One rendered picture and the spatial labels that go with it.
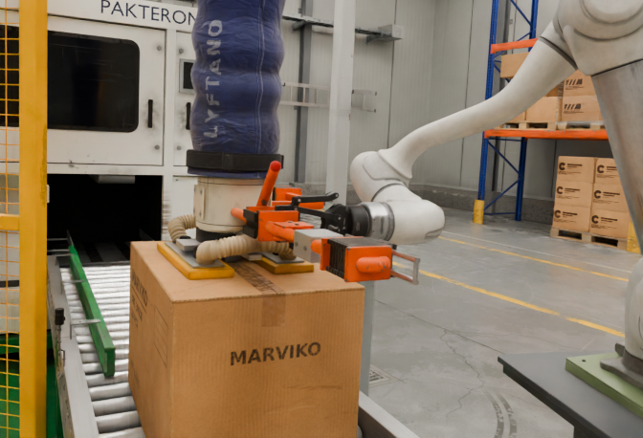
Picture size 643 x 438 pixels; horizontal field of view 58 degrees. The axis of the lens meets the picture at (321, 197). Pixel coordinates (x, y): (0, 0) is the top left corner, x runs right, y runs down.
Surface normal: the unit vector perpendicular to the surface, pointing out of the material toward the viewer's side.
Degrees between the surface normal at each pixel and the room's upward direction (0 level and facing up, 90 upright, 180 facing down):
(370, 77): 90
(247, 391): 90
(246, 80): 72
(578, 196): 91
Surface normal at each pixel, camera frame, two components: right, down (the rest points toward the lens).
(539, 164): -0.84, 0.01
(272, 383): 0.43, 0.11
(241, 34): 0.23, -0.10
